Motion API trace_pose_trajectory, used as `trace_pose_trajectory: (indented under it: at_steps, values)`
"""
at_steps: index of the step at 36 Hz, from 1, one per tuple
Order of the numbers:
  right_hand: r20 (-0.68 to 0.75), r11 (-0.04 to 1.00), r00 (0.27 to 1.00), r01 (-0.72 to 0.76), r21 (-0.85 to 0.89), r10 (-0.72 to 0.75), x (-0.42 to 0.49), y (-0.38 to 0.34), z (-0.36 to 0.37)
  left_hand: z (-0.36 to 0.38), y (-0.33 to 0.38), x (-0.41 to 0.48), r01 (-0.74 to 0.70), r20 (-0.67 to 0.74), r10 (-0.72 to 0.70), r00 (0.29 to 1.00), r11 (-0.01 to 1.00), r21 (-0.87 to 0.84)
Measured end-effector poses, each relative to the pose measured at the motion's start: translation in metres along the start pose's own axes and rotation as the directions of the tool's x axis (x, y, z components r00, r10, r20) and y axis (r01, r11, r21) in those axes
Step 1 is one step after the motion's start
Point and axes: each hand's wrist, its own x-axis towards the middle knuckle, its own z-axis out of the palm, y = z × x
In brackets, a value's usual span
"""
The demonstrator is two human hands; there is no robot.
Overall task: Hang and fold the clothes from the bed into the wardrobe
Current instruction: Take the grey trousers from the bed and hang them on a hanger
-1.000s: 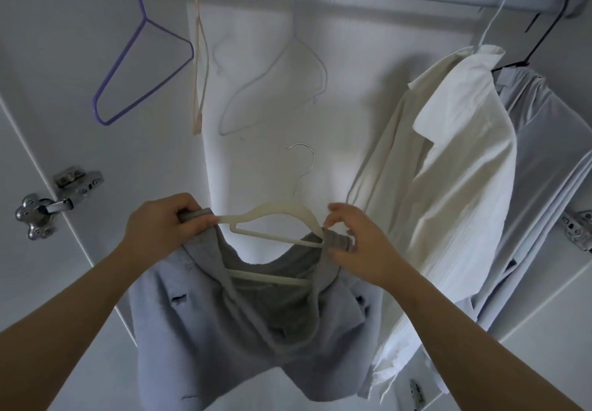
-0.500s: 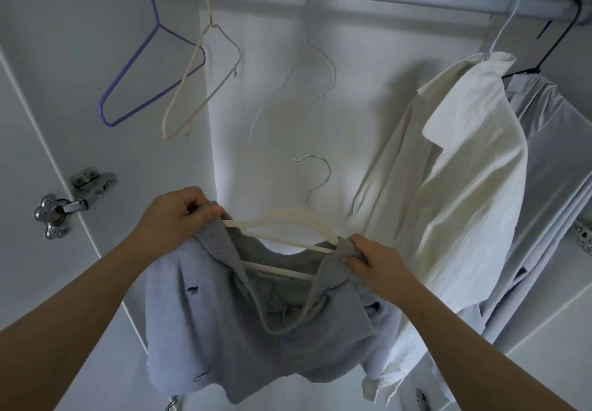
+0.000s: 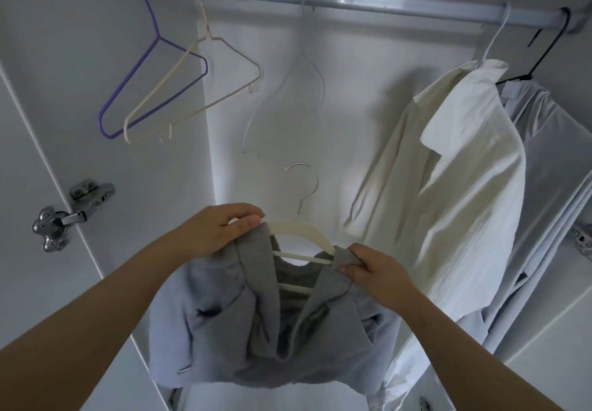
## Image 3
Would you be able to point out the cream hanger with metal hook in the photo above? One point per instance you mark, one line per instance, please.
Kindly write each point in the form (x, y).
(301, 230)

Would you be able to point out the cream white shirt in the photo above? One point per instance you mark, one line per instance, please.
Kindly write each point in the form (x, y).
(462, 202)

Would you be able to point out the metal door hinge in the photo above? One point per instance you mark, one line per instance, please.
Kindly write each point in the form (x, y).
(583, 239)
(69, 212)

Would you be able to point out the purple wire hanger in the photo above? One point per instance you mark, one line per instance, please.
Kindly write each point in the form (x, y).
(139, 73)

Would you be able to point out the beige wire hanger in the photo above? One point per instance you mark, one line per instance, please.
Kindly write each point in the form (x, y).
(162, 101)

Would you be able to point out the person's right forearm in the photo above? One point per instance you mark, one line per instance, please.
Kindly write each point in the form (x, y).
(472, 360)

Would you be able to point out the person's right hand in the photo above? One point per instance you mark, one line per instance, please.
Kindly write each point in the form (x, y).
(384, 281)

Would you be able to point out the grey hooded garment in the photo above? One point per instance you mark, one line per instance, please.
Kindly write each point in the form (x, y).
(240, 332)

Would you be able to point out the person's left forearm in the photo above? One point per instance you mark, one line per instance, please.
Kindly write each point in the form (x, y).
(83, 332)

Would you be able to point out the white wardrobe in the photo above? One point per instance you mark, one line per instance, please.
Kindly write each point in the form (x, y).
(139, 202)

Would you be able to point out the person's left hand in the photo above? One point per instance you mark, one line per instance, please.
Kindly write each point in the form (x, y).
(217, 230)

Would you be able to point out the light grey shirt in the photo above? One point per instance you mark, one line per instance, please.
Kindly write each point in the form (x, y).
(560, 184)

